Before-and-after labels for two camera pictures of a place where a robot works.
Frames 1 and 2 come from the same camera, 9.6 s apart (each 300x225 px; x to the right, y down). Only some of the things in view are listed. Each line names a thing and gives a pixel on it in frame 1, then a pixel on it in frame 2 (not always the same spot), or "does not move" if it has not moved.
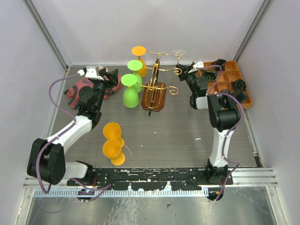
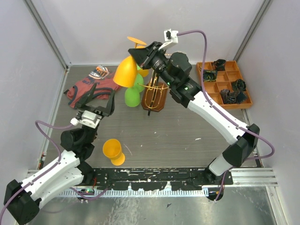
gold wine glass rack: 153,93 does not move
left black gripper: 112,76 -> 106,111
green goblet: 131,94 does not move
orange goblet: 112,131 -> 125,74
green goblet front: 135,65 does not move
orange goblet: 112,148 does not move
